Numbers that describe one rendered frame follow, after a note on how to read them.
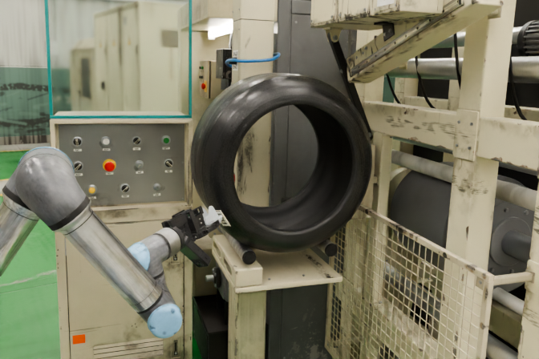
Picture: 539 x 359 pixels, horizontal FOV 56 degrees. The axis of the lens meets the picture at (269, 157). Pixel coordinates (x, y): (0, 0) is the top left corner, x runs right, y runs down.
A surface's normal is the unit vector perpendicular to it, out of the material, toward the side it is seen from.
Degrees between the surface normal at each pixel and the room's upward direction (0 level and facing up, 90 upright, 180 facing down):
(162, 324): 90
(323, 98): 80
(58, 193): 64
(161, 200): 90
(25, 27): 90
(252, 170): 90
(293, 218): 40
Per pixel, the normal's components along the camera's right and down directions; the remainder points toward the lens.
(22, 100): 0.54, 0.16
